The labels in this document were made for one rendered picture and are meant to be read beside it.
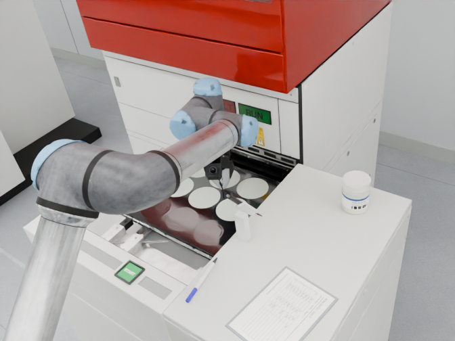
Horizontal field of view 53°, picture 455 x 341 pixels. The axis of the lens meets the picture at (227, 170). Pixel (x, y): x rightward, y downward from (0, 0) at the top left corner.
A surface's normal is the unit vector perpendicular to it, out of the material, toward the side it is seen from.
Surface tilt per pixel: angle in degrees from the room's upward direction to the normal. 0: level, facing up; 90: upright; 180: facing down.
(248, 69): 90
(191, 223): 0
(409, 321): 0
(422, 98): 90
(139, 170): 39
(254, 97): 90
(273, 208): 0
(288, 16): 90
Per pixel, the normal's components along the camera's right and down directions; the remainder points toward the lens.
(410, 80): -0.58, 0.55
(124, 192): 0.30, 0.28
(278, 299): -0.11, -0.78
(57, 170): -0.38, -0.17
